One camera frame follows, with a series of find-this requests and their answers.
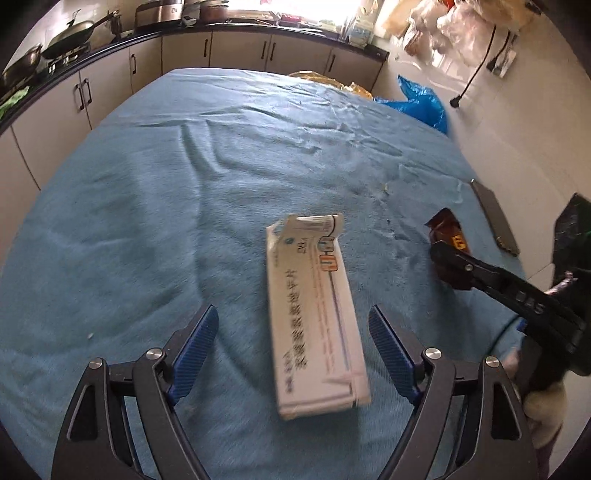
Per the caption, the white long carton box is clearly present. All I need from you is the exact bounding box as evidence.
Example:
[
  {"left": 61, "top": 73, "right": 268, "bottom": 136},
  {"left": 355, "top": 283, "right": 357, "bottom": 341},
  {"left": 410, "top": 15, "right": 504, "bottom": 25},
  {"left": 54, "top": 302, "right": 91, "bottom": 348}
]
[{"left": 265, "top": 213, "right": 373, "bottom": 421}]

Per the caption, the dish soap bottle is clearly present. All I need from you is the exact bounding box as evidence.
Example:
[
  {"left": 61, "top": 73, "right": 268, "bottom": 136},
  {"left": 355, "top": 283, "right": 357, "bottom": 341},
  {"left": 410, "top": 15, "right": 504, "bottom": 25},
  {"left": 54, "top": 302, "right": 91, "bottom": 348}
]
[{"left": 342, "top": 16, "right": 375, "bottom": 48}]

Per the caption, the blue plastic bag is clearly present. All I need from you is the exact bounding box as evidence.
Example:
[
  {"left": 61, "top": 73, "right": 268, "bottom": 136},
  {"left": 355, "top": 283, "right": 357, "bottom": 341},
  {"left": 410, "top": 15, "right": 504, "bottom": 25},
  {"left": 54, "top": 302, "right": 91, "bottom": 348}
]
[{"left": 373, "top": 75, "right": 450, "bottom": 136}]

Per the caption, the steel cooking pot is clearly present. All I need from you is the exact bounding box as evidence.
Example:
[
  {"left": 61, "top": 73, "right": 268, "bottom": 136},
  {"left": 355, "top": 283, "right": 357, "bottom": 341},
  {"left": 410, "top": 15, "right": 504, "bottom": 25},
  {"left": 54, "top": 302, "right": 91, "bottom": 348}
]
[{"left": 133, "top": 0, "right": 186, "bottom": 31}]

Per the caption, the green dish cloth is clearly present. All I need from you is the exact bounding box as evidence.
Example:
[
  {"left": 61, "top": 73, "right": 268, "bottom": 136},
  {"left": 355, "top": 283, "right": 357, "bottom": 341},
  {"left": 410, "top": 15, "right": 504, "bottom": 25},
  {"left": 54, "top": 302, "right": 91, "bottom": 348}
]
[{"left": 0, "top": 89, "right": 29, "bottom": 121}]

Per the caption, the yellow plastic bag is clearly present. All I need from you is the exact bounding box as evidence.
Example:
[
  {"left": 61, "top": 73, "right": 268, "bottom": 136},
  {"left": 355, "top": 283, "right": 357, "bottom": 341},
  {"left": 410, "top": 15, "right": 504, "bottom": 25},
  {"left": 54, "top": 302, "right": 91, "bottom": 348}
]
[{"left": 288, "top": 70, "right": 374, "bottom": 100}]

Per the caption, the white wall charger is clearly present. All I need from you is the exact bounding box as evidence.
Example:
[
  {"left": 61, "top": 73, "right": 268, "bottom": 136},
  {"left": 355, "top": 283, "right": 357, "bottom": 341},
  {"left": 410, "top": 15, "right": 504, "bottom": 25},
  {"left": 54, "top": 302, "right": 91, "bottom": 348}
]
[{"left": 491, "top": 34, "right": 519, "bottom": 78}]

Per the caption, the bundle of plastic bags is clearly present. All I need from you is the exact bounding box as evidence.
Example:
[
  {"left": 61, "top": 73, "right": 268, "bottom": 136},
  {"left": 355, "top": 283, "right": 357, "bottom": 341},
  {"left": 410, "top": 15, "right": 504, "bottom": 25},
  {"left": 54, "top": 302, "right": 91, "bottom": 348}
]
[{"left": 403, "top": 0, "right": 537, "bottom": 64}]

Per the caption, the person's right forearm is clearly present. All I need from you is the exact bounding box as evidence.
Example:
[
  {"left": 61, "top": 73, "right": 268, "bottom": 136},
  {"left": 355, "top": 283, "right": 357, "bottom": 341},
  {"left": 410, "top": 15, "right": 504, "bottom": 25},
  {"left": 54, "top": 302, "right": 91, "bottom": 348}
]
[{"left": 503, "top": 350, "right": 570, "bottom": 480}]

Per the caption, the brown snack wrapper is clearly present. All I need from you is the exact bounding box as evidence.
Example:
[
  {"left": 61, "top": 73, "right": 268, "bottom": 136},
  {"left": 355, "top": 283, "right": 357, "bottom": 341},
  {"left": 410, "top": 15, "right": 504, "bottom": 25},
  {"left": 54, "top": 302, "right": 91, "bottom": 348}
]
[{"left": 424, "top": 207, "right": 475, "bottom": 290}]

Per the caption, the black gas stove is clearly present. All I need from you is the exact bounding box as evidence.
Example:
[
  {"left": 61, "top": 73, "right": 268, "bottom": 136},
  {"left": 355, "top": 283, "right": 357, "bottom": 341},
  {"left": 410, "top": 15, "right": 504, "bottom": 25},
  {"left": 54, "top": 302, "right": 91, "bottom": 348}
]
[{"left": 0, "top": 44, "right": 94, "bottom": 108}]

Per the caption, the blue tablecloth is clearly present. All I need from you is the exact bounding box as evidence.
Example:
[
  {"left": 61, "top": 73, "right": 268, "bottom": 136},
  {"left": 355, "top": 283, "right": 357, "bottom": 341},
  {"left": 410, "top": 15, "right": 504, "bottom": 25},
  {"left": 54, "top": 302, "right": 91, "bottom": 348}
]
[{"left": 0, "top": 68, "right": 532, "bottom": 480}]

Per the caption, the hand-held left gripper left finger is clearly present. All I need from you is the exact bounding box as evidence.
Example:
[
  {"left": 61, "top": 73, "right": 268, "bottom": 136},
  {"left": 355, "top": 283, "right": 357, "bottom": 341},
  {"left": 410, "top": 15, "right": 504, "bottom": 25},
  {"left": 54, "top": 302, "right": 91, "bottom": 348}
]
[{"left": 51, "top": 305, "right": 220, "bottom": 480}]

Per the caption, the black wok with lid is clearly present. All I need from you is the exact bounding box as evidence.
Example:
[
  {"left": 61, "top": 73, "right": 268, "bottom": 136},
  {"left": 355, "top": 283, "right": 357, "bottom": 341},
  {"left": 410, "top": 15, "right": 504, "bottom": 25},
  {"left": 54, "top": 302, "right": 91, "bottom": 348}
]
[{"left": 41, "top": 9, "right": 123, "bottom": 61}]

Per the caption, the wooden cutting board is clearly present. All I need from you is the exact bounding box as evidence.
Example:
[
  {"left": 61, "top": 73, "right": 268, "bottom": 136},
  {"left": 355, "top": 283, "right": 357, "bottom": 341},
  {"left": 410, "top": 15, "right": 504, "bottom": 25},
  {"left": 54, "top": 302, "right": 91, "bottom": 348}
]
[{"left": 378, "top": 0, "right": 417, "bottom": 38}]

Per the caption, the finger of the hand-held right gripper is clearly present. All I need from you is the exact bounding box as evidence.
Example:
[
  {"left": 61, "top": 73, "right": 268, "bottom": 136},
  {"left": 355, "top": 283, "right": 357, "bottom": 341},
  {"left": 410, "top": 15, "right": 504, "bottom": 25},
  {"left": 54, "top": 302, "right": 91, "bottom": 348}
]
[
  {"left": 438, "top": 264, "right": 525, "bottom": 324},
  {"left": 429, "top": 241, "right": 583, "bottom": 344}
]

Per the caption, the black power cord plug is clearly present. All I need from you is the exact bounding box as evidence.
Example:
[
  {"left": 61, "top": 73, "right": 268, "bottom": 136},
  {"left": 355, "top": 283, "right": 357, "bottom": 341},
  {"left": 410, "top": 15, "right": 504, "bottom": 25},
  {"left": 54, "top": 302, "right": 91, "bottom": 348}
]
[{"left": 450, "top": 24, "right": 498, "bottom": 110}]

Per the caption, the dark grey flat bar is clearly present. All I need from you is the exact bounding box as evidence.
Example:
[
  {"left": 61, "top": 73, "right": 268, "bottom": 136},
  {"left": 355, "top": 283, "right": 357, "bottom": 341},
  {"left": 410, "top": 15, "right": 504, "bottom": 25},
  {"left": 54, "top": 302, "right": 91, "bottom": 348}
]
[{"left": 469, "top": 178, "right": 522, "bottom": 256}]

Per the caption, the brown pot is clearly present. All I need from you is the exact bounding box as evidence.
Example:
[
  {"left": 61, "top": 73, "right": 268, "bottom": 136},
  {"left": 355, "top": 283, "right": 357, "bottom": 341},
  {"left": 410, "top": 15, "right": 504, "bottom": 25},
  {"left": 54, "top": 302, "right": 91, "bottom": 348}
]
[{"left": 200, "top": 0, "right": 232, "bottom": 22}]

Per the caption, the white cabinet door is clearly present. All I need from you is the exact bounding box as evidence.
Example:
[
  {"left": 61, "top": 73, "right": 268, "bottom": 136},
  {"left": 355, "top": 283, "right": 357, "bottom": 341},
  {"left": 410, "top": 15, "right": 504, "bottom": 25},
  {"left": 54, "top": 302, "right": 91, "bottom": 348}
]
[
  {"left": 161, "top": 30, "right": 213, "bottom": 75},
  {"left": 124, "top": 36, "right": 165, "bottom": 96},
  {"left": 325, "top": 45, "right": 389, "bottom": 94},
  {"left": 9, "top": 73, "right": 94, "bottom": 191},
  {"left": 209, "top": 31, "right": 271, "bottom": 73},
  {"left": 270, "top": 34, "right": 336, "bottom": 75},
  {"left": 0, "top": 124, "right": 43, "bottom": 261},
  {"left": 78, "top": 48, "right": 140, "bottom": 131}
]

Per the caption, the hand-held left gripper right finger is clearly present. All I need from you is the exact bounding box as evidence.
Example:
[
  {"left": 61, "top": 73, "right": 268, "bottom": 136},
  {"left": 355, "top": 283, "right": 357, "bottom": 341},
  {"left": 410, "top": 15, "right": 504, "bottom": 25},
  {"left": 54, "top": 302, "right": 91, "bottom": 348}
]
[{"left": 368, "top": 305, "right": 539, "bottom": 480}]

